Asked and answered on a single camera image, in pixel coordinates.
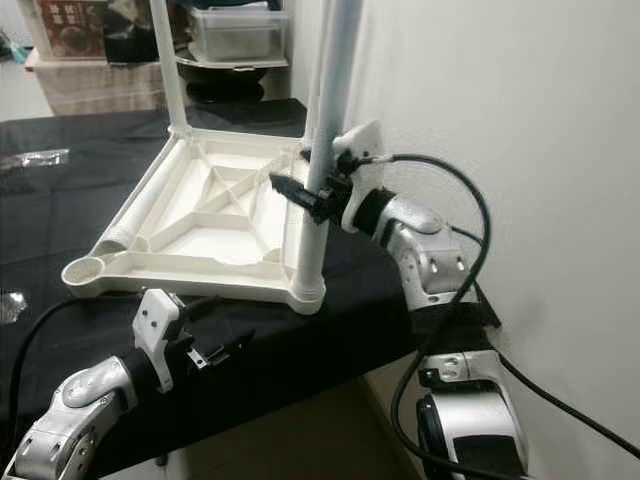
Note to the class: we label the clear plastic bag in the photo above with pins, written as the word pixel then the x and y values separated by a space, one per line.
pixel 38 160

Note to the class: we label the white plastic children table top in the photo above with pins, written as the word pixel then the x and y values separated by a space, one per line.
pixel 230 240

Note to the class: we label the black tablecloth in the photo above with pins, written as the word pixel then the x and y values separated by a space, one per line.
pixel 60 230

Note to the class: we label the teal head broom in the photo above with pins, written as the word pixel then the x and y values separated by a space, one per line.
pixel 12 56

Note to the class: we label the black plastic bag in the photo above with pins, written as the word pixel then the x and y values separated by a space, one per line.
pixel 130 35

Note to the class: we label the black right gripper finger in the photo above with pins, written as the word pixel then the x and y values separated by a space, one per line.
pixel 295 193

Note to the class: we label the clear tape patch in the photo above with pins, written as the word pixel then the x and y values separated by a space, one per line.
pixel 12 308

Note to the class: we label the dark green round lid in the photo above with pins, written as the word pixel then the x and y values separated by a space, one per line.
pixel 235 4

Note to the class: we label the black wok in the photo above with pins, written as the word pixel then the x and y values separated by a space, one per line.
pixel 230 88

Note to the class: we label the clear plastic storage box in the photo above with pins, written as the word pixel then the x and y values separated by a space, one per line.
pixel 240 38

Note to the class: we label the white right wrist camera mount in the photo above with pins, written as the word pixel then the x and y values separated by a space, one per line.
pixel 363 145

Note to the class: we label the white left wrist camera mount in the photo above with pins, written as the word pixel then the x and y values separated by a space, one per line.
pixel 160 318

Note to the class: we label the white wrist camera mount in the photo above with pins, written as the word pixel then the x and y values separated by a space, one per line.
pixel 363 145
pixel 160 318

